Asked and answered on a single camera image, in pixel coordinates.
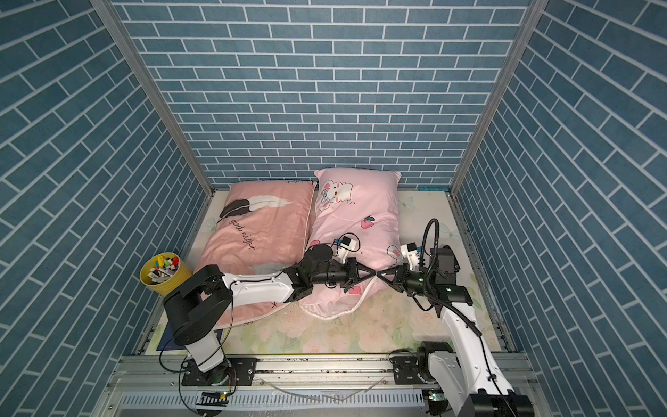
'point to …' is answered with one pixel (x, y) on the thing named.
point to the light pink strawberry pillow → (362, 204)
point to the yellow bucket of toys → (166, 273)
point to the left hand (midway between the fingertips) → (381, 279)
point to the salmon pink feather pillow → (259, 228)
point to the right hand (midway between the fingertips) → (381, 276)
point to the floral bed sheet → (397, 327)
